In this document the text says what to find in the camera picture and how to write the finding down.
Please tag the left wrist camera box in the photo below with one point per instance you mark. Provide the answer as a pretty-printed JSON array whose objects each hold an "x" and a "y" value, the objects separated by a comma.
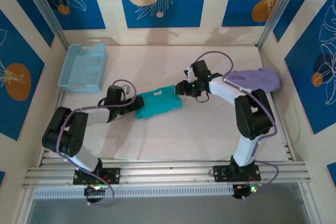
[{"x": 126, "y": 89}]

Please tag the black controller board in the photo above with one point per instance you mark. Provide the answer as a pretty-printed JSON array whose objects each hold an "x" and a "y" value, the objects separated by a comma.
[
  {"x": 92, "y": 192},
  {"x": 240, "y": 192}
]

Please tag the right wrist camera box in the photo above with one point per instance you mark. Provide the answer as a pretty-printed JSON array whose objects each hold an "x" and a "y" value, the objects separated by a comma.
[{"x": 188, "y": 71}]

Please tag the aluminium rail frame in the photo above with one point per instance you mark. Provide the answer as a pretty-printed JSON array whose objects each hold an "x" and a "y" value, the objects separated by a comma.
[{"x": 168, "y": 171}]

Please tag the perforated metal bracket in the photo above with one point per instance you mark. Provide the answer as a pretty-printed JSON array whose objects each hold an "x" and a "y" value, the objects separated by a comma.
[{"x": 105, "y": 41}]

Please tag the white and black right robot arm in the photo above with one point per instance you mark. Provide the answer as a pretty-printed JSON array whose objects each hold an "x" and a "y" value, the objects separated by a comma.
[{"x": 252, "y": 113}]

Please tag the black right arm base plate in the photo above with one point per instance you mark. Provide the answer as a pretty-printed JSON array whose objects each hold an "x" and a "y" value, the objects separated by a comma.
[{"x": 220, "y": 174}]

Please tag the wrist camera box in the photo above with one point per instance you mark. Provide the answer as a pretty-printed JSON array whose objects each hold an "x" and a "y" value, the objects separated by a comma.
[
  {"x": 188, "y": 71},
  {"x": 126, "y": 89}
]

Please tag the light blue perforated basket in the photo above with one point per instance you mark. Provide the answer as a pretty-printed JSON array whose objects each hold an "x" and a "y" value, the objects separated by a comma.
[{"x": 84, "y": 69}]

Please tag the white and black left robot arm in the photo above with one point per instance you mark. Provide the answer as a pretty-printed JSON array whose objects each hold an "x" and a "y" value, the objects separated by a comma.
[{"x": 65, "y": 132}]

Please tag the aluminium corner post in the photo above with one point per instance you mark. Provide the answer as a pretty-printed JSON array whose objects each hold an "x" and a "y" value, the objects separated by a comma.
[
  {"x": 278, "y": 3},
  {"x": 44, "y": 9}
]

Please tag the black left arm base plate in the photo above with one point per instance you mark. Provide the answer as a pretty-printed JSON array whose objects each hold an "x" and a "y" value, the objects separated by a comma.
[{"x": 113, "y": 175}]

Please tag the folded purple cloth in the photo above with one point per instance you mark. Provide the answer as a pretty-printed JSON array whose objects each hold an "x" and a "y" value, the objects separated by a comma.
[{"x": 260, "y": 79}]

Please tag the teal t-shirt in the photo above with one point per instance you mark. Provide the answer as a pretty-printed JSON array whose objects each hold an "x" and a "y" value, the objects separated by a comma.
[{"x": 157, "y": 104}]

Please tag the grey metal panel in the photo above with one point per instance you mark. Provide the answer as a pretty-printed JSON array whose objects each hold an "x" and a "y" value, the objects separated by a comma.
[{"x": 168, "y": 213}]

